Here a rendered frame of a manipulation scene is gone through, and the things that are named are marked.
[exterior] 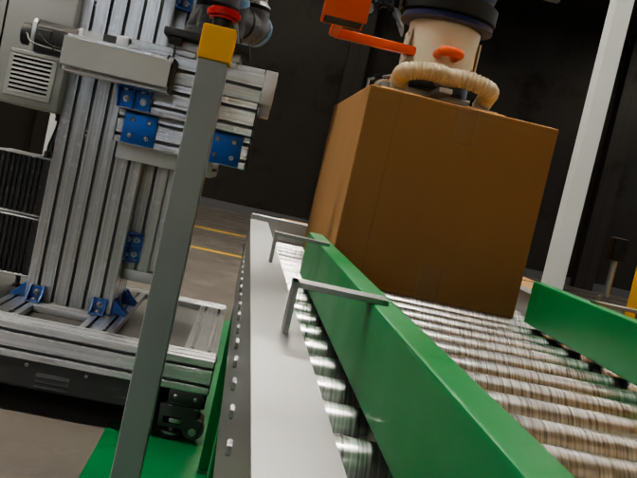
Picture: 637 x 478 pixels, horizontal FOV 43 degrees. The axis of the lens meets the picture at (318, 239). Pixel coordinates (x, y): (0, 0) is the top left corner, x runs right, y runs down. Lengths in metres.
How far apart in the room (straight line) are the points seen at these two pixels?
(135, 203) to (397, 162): 1.01
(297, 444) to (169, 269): 1.25
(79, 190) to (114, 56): 0.48
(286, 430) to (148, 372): 1.26
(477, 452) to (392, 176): 1.24
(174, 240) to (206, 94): 0.31
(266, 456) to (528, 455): 0.13
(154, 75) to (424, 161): 0.75
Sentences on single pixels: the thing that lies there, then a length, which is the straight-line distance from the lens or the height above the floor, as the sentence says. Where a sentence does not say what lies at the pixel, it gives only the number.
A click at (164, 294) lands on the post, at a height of 0.44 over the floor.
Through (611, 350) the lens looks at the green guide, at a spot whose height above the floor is 0.59.
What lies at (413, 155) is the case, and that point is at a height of 0.83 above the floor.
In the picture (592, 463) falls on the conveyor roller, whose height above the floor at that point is 0.55.
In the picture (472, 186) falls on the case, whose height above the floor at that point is 0.80.
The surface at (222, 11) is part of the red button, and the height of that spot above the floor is 1.03.
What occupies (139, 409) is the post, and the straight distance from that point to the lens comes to 1.75.
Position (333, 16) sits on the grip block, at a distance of 1.61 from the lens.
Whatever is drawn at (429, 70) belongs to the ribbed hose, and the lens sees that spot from 1.76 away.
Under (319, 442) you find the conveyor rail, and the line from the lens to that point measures 0.47.
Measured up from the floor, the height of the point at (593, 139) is 1.42.
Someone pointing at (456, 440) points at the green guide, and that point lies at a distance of 0.44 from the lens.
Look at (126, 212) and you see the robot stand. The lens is 2.37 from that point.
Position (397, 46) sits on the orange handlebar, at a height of 1.08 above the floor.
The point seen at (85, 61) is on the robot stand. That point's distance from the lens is 2.08.
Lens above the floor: 0.74
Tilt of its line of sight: 4 degrees down
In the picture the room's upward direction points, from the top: 13 degrees clockwise
